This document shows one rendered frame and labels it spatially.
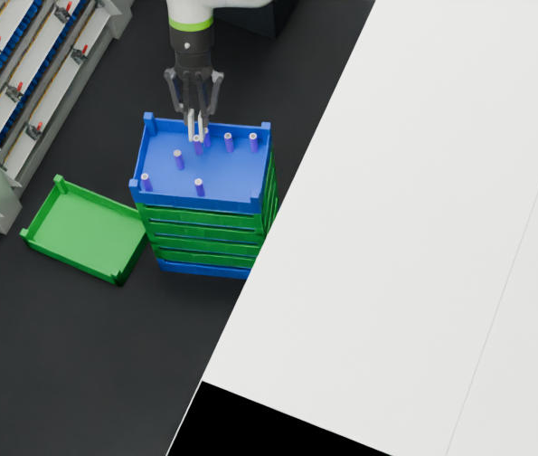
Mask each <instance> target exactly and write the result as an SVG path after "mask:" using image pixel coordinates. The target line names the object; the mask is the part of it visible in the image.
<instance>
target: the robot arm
mask: <svg viewBox="0 0 538 456"><path fill-rule="evenodd" d="M271 1H272V0H166V2H167V7H168V15H169V30H170V43H171V46H172V47H173V48H174V49H175V66H174V68H172V69H170V68H167V69H166V70H165V74H164V77H165V79H166V81H167V82H168V85H169V89H170V92H171V96H172V100H173V103H174V107H175V111H176V112H179V111H180V112H182V113H183V114H184V125H185V126H187V127H188V132H189V141H190V142H192V141H193V136H194V109H191V88H192V85H196V86H197V90H198V95H199V101H200V108H201V110H200V113H199V115H198V124H199V136H200V142H201V143H203V141H204V138H205V128H207V127H208V124H209V115H210V114H211V115H213V114H214V112H215V110H216V107H217V100H218V95H219V89H220V84H221V83H222V80H223V77H224V73H223V72H220V73H219V72H217V71H215V70H214V69H213V66H212V64H211V48H212V47H213V45H214V31H213V9H214V8H217V7H244V8H260V7H263V6H265V5H268V4H269V3H270V2H271ZM176 74H177V75H178V76H179V78H180V79H181V80H182V81H183V82H184V104H183V103H182V99H181V95H180V91H179V88H178V84H177V80H176V77H175V76H176ZM210 76H212V81H213V82H214V84H213V87H212V98H211V104H210V107H208V100H207V93H206V86H205V83H206V81H207V80H208V79H209V78H210Z"/></svg>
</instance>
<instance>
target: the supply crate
mask: <svg viewBox="0 0 538 456"><path fill-rule="evenodd" d="M144 121H145V127H144V132H143V136H142V140H141V144H140V149H139V153H138V157H137V164H136V169H135V174H134V177H133V179H130V180H129V185H128V187H129V189H130V192H131V194H132V196H133V199H134V201H135V203H144V204H162V205H172V206H182V207H192V208H201V209H211V210H220V211H230V212H239V213H249V214H261V209H262V204H263V197H264V192H265V185H266V180H267V174H268V168H269V157H270V151H271V145H272V134H271V125H270V123H269V122H262V124H261V127H253V126H242V125H232V124H221V123H210V122H209V124H208V127H207V128H208V129H209V134H210V138H211V142H212V145H211V146H210V147H205V146H204V144H203V143H202V146H203V153H202V154H201V155H200V156H198V155H196V154H195V150H194V145H193V141H192V142H190V141H189V132H188V127H187V126H185V125H184V121H183V120H178V119H158V118H154V115H153V113H152V112H145V114H144ZM225 133H231V136H232V142H233V146H234V151H233V152H231V153H229V152H227V150H226V145H225V140H224V134H225ZM251 133H255V134H257V138H258V145H259V151H258V152H257V153H253V152H251V148H250V134H251ZM176 150H180V151H181V153H182V157H183V160H184V169H182V170H180V169H178V168H177V165H176V163H175V157H174V152H175V151H176ZM144 173H147V174H148V175H149V178H150V181H151V184H152V186H153V191H152V192H148V191H146V190H145V188H144V185H143V182H142V179H141V175H142V174H144ZM197 178H200V179H202V181H203V187H204V191H205V196H198V194H197V191H196V188H195V184H194V181H195V179H197Z"/></svg>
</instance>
